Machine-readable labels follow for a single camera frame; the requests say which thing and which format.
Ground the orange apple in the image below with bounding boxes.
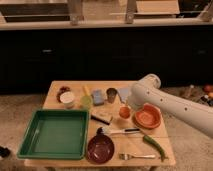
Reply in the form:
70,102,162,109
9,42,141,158
119,106,130,119

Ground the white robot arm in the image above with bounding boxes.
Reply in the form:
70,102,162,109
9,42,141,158
128,74,213,138

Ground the orange bowl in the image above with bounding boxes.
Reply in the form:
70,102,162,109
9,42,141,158
134,103,161,129

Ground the purple bowl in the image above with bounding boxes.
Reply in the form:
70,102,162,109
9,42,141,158
86,134,115,164

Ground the metal cup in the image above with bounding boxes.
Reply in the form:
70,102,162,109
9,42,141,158
106,88,117,103

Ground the blue sponge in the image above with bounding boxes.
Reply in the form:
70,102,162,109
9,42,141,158
92,89,104,106

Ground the light blue cloth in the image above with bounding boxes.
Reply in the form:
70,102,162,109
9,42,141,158
118,87,130,103

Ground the white cup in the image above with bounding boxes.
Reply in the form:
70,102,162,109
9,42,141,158
60,91,75,108

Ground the dark red small object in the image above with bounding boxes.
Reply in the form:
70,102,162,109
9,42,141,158
56,86,71,103

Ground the wooden table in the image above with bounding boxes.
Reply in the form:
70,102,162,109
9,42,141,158
24,81,176,169

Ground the green chili pepper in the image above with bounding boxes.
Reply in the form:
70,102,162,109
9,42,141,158
143,135,166,162

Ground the green plastic tray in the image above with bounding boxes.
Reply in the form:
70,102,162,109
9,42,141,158
17,109,89,160

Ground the silver fork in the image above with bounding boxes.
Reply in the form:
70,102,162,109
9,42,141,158
119,153,156,160

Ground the black cabinet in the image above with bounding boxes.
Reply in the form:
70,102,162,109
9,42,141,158
0,26,213,94

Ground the black object on floor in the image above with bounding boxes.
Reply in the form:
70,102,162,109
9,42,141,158
0,146,11,158

